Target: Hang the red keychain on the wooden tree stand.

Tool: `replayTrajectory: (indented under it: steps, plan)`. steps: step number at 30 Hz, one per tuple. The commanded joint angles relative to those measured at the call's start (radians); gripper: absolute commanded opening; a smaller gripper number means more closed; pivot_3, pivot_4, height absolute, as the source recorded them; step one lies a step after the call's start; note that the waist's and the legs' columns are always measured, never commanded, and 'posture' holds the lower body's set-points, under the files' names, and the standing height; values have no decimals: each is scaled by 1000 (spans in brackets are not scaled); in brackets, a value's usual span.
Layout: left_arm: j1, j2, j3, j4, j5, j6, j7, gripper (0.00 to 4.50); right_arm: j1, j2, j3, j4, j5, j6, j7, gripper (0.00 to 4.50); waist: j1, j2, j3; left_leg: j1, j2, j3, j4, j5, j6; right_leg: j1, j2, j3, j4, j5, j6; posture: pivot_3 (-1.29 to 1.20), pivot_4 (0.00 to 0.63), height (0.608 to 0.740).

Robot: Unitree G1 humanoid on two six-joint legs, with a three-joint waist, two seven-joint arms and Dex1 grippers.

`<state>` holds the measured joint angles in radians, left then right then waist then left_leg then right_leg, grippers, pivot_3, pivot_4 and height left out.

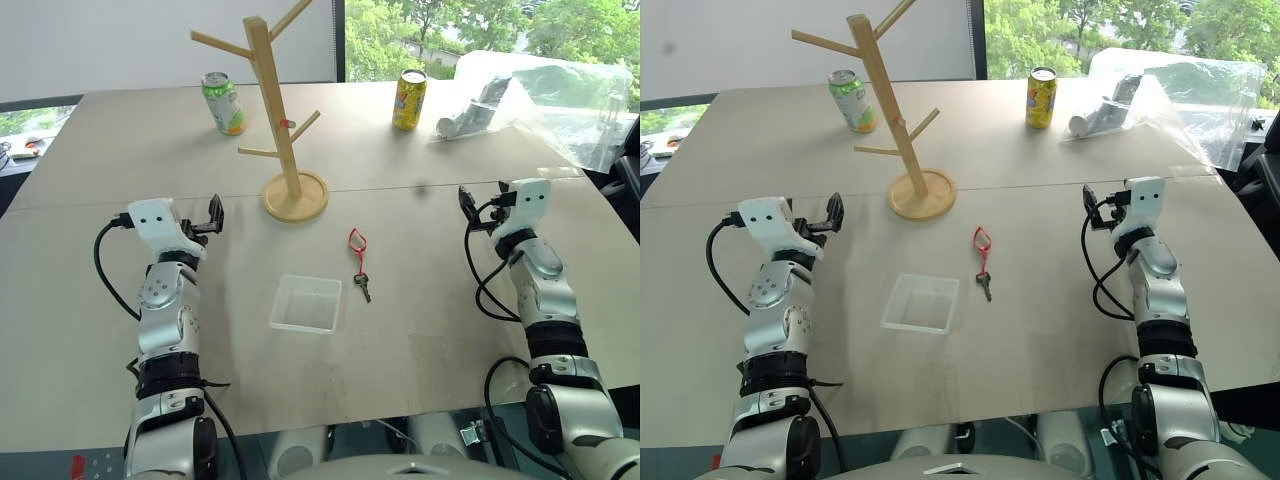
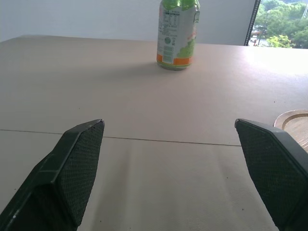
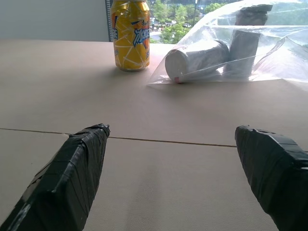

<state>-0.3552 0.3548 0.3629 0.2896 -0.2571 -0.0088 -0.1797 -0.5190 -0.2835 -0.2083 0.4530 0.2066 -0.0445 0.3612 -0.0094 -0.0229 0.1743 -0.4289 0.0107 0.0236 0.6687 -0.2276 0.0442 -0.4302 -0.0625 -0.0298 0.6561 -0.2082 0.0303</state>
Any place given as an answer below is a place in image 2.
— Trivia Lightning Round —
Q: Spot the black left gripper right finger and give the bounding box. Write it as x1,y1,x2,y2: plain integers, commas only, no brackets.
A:
234,118,308,231

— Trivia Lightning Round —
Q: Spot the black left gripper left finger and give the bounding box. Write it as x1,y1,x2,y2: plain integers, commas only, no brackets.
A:
0,118,105,231

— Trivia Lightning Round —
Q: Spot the round wooden tray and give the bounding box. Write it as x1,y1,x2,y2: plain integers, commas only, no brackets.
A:
273,109,308,153

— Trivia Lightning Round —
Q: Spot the green and orange drink can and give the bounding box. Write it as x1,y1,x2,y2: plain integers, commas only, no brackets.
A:
156,0,201,71

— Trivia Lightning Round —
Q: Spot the black perforated window frame post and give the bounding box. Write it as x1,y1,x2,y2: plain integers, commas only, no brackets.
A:
244,0,262,47

